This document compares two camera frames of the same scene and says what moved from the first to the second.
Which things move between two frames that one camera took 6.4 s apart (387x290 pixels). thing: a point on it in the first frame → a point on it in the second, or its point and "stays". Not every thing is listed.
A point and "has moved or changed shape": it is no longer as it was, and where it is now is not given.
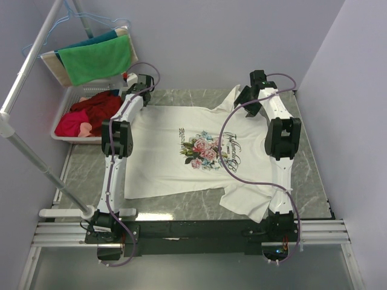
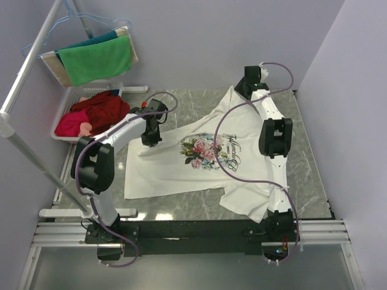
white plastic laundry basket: x=71 y=97 stays
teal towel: x=108 y=35 stays
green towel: x=97 y=60 stays
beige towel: x=51 y=58 stays
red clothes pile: x=69 y=124 stays
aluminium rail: x=312 y=232 stays
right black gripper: x=241 y=99 → x=238 y=87
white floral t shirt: x=175 y=154 has moved or changed shape
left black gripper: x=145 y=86 → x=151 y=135
